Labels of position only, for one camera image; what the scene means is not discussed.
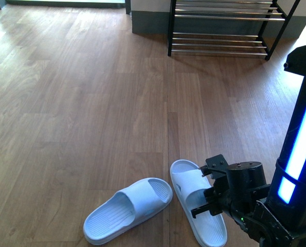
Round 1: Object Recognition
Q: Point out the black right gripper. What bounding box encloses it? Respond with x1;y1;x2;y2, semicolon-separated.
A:
191;154;269;226

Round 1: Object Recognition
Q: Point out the black metal shoe rack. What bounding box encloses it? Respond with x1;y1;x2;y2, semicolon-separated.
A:
168;1;300;61

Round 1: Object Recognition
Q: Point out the light blue slipper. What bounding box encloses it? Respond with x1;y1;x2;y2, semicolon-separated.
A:
170;160;227;246
83;178;173;245

